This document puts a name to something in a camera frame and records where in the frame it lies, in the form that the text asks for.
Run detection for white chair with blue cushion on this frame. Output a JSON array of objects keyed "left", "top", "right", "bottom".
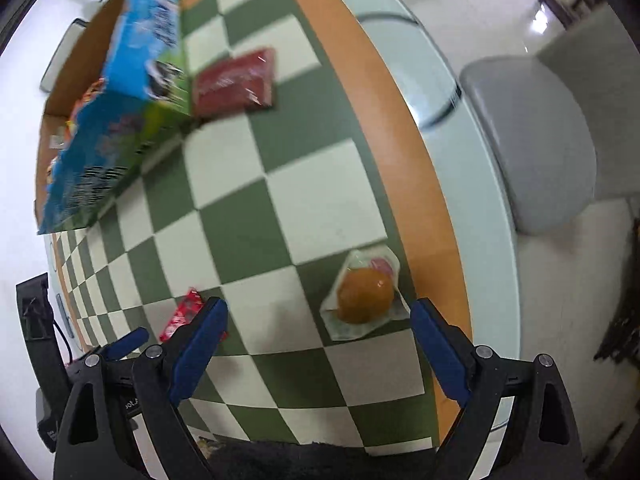
[{"left": 39, "top": 18, "right": 88, "bottom": 93}]

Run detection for grey chair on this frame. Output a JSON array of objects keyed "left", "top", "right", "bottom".
[{"left": 459, "top": 4, "right": 639, "bottom": 235}]

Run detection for dark red snack packet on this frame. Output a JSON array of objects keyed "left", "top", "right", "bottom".
[{"left": 191, "top": 48, "right": 276, "bottom": 119}]

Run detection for egg yolk pastry packet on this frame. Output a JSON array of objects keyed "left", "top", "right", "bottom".
[{"left": 320, "top": 245, "right": 410, "bottom": 342}]

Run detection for checkered table mat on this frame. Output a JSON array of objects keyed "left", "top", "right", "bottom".
[{"left": 52, "top": 0, "right": 468, "bottom": 455}]

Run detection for cardboard box with blue print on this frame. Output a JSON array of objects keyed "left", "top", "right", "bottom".
[{"left": 35, "top": 0, "right": 190, "bottom": 234}]

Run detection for small red candy wrapper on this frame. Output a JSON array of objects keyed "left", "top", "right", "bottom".
[{"left": 158, "top": 287, "right": 207, "bottom": 344}]

